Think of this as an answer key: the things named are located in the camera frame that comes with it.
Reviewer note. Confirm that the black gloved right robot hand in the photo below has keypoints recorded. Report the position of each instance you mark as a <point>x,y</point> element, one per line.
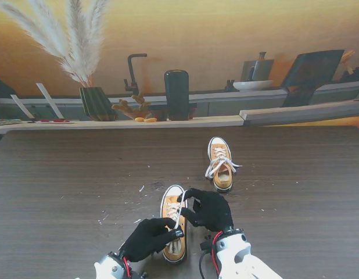
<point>214,209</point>

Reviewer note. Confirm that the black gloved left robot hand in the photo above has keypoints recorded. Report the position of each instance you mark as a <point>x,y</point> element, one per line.
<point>147,238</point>

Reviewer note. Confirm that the yellow sneaker with spread lace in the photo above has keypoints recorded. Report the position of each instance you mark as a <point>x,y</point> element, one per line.
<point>173,253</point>

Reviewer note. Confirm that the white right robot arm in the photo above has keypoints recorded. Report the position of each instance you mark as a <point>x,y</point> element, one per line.
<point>240,255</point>

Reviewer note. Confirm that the light wooden shelf plank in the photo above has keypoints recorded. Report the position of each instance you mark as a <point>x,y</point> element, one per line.
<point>168,123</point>

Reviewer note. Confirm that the orange fruit pieces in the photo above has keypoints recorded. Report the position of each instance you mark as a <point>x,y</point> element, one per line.
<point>147,119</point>

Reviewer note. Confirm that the black cylindrical canister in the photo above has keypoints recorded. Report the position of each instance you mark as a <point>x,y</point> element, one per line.
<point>176,93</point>

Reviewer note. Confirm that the grey shelf plank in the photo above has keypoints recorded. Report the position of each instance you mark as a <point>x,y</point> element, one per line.
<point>298,114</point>

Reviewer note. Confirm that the white bowl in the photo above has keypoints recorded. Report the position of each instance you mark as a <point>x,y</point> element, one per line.
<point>252,85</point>

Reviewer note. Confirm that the dark ribbed vase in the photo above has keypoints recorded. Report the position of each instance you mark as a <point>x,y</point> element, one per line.
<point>95,104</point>

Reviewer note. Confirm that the grey metal kettle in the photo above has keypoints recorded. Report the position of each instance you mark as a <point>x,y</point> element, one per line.
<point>259,69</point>

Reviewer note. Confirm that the black kitchen faucet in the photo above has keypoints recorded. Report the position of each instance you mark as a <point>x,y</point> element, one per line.
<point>130,72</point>

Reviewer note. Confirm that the long white slanted slat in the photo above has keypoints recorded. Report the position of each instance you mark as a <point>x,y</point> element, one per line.
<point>48,100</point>

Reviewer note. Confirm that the dark slanted board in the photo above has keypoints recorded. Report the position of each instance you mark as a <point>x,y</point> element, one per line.
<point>313,67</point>

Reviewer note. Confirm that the short white slanted slat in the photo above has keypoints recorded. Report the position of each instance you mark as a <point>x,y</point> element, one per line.
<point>21,106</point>

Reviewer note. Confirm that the white pampas grass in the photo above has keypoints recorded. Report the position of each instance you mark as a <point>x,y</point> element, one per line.
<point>80,58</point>

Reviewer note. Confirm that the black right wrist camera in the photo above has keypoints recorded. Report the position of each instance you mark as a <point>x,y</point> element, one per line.
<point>207,244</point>

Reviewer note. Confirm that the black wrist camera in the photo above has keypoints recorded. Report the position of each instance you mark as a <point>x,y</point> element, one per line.
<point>207,244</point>
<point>140,274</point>

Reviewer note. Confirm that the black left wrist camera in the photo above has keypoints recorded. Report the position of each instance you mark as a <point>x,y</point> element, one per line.
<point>140,274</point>

